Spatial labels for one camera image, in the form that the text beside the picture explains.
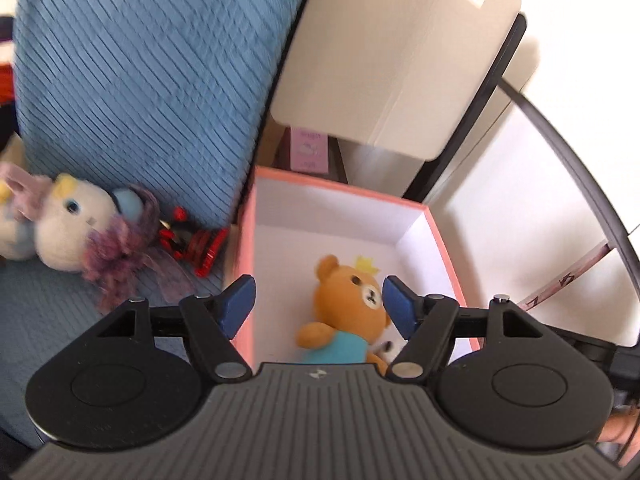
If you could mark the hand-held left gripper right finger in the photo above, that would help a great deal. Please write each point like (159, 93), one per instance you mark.
(400, 310)

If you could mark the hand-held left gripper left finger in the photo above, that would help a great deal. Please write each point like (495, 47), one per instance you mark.
(239, 306)

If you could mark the brown teddy bear plush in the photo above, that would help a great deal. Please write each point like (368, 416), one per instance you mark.
(345, 300)

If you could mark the pink cardboard box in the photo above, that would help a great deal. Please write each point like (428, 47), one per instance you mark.
(345, 210)

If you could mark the red and black toy figure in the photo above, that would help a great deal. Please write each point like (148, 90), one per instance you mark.
(197, 245)

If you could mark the small pink printed box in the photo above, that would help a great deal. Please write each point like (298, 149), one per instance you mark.
(310, 152)

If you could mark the pink patterned strip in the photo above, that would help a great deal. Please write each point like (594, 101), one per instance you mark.
(570, 280)

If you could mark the white plush doll purple hair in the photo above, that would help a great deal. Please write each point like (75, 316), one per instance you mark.
(65, 225)

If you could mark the blue bed sheet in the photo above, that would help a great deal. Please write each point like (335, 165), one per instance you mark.
(45, 310)

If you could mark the black curved tube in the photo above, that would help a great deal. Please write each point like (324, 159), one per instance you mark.
(585, 160)

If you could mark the blue ribbed cushion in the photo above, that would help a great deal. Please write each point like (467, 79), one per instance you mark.
(150, 85)

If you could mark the beige plastic panel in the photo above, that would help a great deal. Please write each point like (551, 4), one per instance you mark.
(400, 55)

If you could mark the black metal frame bar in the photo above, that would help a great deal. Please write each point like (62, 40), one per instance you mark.
(470, 105)

